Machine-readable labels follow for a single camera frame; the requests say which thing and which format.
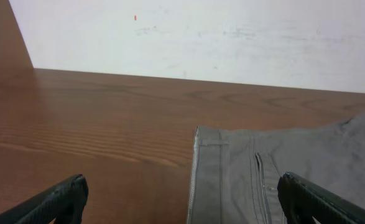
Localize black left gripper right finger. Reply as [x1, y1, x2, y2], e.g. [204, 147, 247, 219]
[277, 172, 365, 224]

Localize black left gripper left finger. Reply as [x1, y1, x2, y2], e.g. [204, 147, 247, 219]
[0, 174, 88, 224]

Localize grey shorts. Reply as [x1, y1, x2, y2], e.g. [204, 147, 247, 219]
[187, 114, 365, 223]

